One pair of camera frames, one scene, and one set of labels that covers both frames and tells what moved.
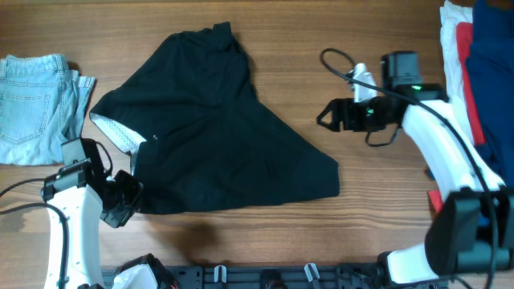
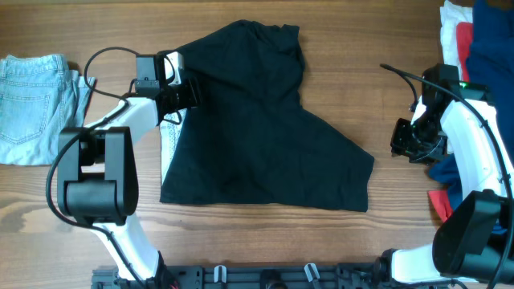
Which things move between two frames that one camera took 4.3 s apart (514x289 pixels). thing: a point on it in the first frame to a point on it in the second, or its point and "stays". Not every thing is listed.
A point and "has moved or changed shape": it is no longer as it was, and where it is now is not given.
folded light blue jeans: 42,107 stays
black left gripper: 121,197 to 193,93
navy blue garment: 491,67 stays
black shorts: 198,136 has moved or changed shape
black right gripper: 347,115 to 402,139
